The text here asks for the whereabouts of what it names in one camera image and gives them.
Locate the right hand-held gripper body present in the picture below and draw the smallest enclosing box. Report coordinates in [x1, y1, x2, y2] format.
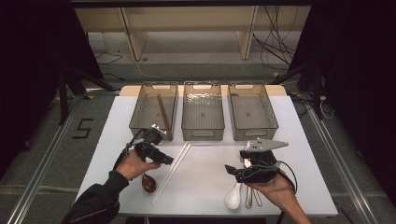
[235, 137, 290, 184]

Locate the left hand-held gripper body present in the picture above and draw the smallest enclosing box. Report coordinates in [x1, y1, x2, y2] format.
[134, 124, 168, 163]

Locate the white chopstick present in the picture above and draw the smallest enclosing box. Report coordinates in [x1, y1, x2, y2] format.
[152, 143, 191, 206]
[150, 141, 190, 205]

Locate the clear grey plastic bin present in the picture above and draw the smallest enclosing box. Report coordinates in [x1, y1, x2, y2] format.
[181, 80, 226, 142]
[129, 81, 179, 142]
[227, 81, 279, 142]

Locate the red-brown wooden spoon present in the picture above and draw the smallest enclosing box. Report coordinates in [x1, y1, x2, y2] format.
[141, 172, 158, 194]

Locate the white ceramic spoon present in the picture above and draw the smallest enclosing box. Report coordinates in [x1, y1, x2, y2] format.
[224, 181, 244, 210]

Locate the brown wooden chopstick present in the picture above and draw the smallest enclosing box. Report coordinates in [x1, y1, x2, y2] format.
[156, 92, 171, 131]
[157, 92, 172, 130]

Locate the metal table knife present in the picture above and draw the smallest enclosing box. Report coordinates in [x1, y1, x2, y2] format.
[244, 158, 253, 209]

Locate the metal fork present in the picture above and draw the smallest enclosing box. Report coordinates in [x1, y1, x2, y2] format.
[251, 187, 263, 207]

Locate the person's left hand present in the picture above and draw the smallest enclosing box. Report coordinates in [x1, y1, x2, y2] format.
[115, 148, 162, 182]

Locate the person's right hand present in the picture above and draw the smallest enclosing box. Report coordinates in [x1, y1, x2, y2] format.
[246, 170, 297, 217]

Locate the white table board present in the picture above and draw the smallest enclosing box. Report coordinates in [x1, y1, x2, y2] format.
[76, 94, 339, 217]

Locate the wooden table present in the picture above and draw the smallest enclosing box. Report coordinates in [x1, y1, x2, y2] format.
[120, 84, 288, 97]

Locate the black metal stand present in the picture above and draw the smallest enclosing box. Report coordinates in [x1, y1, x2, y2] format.
[270, 59, 325, 120]
[57, 63, 116, 125]

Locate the light wooden shelf unit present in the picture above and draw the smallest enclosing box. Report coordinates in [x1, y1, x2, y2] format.
[74, 5, 312, 62]

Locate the black curtain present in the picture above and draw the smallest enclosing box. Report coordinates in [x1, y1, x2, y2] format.
[0, 0, 105, 178]
[289, 0, 396, 203]

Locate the left hand-held gripper cable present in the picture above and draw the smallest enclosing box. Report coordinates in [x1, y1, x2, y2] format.
[113, 127, 148, 171]

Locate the hand-held gripper cable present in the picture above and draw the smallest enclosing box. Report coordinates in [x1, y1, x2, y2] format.
[242, 160, 299, 224]
[113, 127, 148, 171]

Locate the right hand-held gripper cable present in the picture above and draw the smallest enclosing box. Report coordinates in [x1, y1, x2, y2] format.
[242, 160, 299, 224]

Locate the short aluminium rail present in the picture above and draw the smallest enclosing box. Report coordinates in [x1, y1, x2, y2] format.
[83, 88, 121, 96]

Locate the thin white looped cable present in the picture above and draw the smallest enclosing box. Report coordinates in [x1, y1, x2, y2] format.
[318, 95, 335, 120]

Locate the white floor cable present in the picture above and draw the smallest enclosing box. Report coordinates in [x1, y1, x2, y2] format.
[117, 49, 163, 80]

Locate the black floor cable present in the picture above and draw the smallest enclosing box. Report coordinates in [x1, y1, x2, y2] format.
[102, 73, 125, 82]
[94, 51, 124, 65]

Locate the long aluminium rail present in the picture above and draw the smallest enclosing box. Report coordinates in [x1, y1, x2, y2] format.
[6, 101, 80, 224]
[306, 106, 379, 224]

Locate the bundle of black cables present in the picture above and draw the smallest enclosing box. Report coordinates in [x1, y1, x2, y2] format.
[251, 5, 301, 72]

